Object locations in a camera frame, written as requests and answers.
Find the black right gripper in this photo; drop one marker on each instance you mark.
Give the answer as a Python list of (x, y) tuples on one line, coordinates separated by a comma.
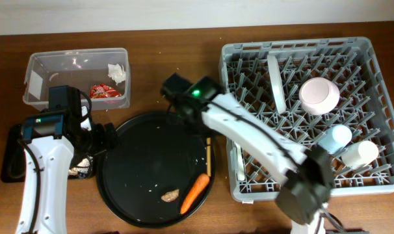
[(210, 134)]

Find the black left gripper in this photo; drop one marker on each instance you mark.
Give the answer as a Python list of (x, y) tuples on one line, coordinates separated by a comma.
[(105, 143)]

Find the wooden chopstick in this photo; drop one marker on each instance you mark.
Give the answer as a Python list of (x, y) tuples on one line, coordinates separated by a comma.
[(208, 156)]

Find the red snack wrapper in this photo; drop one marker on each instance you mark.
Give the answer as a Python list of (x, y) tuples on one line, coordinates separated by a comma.
[(103, 91)]

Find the white plastic fork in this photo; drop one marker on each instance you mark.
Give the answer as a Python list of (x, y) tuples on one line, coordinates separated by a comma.
[(240, 163)]

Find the orange carrot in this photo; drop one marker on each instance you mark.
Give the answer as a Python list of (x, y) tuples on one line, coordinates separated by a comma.
[(199, 185)]

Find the white tissue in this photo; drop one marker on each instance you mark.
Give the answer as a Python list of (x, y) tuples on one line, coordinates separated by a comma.
[(116, 73)]

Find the walnut shell piece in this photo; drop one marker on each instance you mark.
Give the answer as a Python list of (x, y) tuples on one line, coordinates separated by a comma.
[(170, 196)]

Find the grey plate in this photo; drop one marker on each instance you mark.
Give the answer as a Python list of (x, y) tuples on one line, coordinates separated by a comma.
[(276, 84)]

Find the pink saucer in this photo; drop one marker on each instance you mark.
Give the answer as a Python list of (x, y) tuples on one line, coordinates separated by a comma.
[(319, 96)]

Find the blue bowl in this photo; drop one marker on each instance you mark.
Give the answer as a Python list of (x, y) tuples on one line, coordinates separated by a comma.
[(335, 138)]

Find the cream cup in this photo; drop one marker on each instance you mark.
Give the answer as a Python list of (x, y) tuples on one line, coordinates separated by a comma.
[(360, 154)]

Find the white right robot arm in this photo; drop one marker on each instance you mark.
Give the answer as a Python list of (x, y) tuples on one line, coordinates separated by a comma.
[(304, 174)]

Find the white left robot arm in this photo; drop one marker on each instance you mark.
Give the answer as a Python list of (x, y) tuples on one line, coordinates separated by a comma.
[(53, 144)]

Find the clear plastic waste bin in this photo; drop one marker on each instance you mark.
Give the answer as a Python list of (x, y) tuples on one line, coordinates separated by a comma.
[(80, 68)]

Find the grey dishwasher rack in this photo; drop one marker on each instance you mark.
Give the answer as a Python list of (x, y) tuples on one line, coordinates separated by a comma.
[(364, 105)]

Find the pile of white rice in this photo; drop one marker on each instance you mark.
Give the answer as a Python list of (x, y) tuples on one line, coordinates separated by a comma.
[(83, 170)]

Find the round black serving tray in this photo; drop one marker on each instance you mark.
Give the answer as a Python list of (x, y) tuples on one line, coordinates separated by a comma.
[(156, 155)]

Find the black rectangular tray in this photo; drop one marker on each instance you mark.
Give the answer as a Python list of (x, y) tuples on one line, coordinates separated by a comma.
[(14, 162)]

